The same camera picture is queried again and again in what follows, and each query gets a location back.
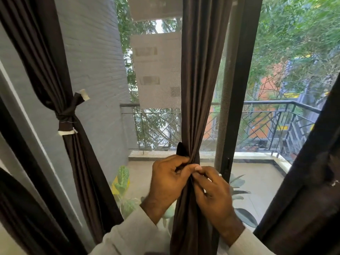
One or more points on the person's left hand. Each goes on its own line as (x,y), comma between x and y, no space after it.
(167,183)

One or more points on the person's right hand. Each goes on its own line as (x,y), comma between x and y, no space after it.
(217,204)

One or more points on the dark brown curtain tie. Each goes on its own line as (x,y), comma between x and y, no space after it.
(182,150)

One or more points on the dark brown curtain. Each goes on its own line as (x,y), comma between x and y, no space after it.
(24,223)
(39,50)
(305,196)
(202,63)

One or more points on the person's left forearm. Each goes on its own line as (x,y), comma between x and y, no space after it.
(127,239)

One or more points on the person's right forearm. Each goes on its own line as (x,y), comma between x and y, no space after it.
(247,246)

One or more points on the rubber plant in grey pot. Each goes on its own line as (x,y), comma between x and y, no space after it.
(247,217)

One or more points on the yellow cardboard box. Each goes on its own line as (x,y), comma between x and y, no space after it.
(114,188)

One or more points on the black metal balcony railing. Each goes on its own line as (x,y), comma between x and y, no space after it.
(265,102)

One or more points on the large grey paper notice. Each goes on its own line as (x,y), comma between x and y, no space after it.
(156,69)

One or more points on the orange brick building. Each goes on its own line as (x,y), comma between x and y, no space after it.
(268,82)

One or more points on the small grey paper notice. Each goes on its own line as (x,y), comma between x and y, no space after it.
(154,9)

